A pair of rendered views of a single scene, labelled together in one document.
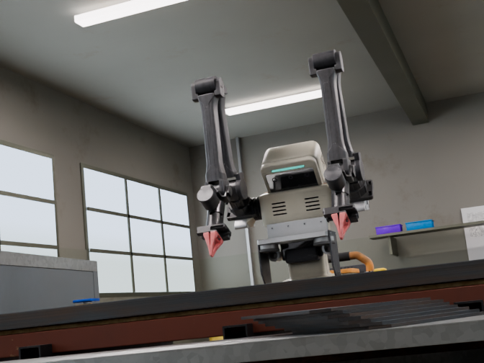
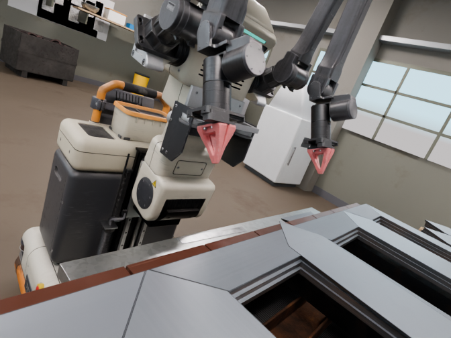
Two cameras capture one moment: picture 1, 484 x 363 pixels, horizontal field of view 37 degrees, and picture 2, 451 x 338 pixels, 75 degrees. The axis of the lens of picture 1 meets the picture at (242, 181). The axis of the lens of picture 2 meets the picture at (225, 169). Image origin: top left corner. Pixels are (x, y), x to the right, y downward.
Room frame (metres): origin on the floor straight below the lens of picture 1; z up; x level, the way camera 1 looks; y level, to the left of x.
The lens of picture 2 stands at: (2.13, 0.62, 1.14)
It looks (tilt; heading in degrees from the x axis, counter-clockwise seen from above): 15 degrees down; 294
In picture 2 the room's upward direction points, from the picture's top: 21 degrees clockwise
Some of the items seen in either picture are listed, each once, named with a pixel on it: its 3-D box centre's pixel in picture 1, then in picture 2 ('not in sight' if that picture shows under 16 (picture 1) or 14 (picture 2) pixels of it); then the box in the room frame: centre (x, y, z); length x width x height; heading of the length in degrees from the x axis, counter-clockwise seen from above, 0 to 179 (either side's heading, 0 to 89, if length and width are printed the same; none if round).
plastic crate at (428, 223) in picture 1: (420, 225); not in sight; (8.77, -2.06, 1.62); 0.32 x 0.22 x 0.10; 71
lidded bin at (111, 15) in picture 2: not in sight; (114, 17); (8.00, -4.18, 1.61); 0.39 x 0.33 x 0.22; 71
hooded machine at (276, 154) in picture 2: not in sight; (288, 133); (3.36, -3.89, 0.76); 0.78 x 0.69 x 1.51; 161
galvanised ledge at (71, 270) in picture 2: not in sight; (261, 241); (2.33, -0.35, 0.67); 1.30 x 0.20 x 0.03; 77
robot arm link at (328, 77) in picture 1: (332, 116); (348, 26); (2.35, -0.32, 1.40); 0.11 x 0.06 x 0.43; 71
